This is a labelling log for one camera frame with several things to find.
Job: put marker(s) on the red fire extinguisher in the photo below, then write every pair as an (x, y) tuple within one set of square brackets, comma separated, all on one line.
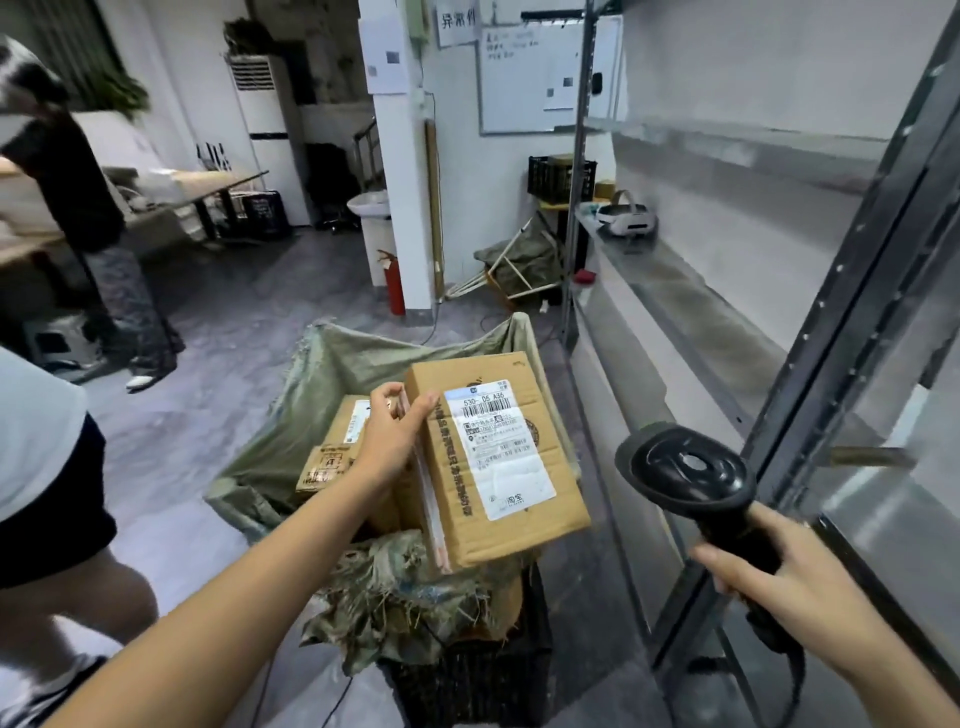
[(394, 289)]

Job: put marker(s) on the white paper notice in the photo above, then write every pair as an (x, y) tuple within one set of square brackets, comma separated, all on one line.
[(457, 22), (384, 56)]

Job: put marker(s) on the small red object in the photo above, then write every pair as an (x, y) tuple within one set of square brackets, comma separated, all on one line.
[(585, 276)]

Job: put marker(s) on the metal stair railing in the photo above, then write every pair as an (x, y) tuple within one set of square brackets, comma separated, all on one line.
[(367, 150)]

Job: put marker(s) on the person's right forearm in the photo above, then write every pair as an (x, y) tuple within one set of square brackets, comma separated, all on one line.
[(915, 697)]

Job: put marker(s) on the white floor air conditioner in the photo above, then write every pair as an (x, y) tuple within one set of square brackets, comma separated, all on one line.
[(262, 150)]

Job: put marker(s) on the green leafy plant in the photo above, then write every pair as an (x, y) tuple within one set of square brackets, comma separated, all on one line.
[(112, 94)]

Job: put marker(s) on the long wooden batten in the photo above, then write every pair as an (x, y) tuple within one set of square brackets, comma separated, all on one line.
[(435, 210)]

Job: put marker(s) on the white wall board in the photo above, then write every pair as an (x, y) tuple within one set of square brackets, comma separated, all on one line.
[(525, 97)]

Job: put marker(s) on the metal shelving rack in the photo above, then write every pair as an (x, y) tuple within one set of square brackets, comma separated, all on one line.
[(712, 315)]

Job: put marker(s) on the brown cardboard box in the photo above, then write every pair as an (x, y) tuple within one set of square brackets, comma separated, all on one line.
[(604, 190)]

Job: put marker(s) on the dark potted plant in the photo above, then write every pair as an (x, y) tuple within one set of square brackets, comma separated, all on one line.
[(247, 36)]

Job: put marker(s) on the white metal folding frame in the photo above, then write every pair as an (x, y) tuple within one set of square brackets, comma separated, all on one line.
[(469, 285)]

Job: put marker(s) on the black barcode scanner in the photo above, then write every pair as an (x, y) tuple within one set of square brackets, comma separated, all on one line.
[(675, 465)]

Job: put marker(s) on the person's left forearm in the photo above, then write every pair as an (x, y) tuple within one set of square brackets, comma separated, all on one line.
[(210, 622)]

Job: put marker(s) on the white VR headset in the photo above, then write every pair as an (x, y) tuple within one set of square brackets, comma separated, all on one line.
[(630, 223)]

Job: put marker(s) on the small black device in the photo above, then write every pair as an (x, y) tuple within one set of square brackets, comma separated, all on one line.
[(596, 82)]

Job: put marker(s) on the black office chair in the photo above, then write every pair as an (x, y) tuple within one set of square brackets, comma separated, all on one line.
[(330, 187)]

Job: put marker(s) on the box with red-white tape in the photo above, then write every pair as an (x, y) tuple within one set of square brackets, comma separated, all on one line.
[(525, 544)]

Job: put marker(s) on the black plastic crate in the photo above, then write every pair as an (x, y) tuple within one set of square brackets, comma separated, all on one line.
[(559, 180), (465, 682), (259, 214)]

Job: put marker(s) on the brown wooden stick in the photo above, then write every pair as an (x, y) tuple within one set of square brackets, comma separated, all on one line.
[(501, 292)]

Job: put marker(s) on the person's right hand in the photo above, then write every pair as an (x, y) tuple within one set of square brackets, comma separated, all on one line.
[(817, 600)]

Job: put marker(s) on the marker scrawl label cardboard box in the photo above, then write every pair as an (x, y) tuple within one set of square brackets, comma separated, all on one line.
[(337, 427)]

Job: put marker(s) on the person's left hand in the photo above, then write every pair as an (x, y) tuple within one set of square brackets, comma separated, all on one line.
[(390, 442)]

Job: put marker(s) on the white plastic stool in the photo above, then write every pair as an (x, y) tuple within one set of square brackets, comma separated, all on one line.
[(64, 341)]

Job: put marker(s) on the light wooden table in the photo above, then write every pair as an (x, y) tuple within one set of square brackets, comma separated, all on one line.
[(217, 178)]

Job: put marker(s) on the black square logo cardboard box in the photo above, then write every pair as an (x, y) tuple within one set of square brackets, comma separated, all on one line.
[(326, 466)]

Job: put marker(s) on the yellow wooden stand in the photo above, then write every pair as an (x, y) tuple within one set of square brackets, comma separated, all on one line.
[(559, 204)]

